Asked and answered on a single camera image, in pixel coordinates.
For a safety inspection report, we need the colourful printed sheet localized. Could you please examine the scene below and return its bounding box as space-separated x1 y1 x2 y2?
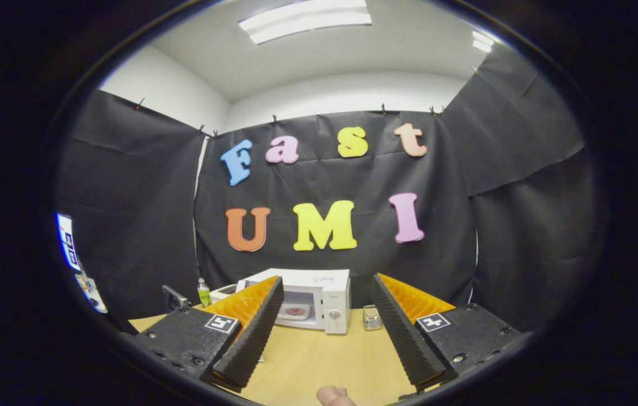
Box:
74 272 108 314

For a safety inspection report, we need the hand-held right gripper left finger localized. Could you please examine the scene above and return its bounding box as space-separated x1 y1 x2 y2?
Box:
130 275 285 394

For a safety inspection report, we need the small ceiling light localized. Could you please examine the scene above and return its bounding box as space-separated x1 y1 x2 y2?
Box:
471 30 494 54

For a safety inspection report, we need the metal wire rack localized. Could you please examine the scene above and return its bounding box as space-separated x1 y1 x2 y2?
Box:
363 304 383 331

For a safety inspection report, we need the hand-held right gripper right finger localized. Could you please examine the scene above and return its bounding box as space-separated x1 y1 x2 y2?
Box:
370 273 524 391

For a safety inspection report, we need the white square plate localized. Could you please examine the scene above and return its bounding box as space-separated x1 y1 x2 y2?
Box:
277 304 311 321

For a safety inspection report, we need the white microwave oven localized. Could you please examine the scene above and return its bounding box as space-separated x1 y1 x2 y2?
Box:
236 268 352 335

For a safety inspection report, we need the blue white printed sign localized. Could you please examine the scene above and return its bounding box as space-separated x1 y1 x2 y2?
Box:
55 211 82 272

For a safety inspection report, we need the black backdrop cloth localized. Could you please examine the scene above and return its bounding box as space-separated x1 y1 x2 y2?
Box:
54 48 599 339

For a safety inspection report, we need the long ceiling light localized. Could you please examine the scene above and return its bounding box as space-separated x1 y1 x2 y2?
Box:
238 0 373 46

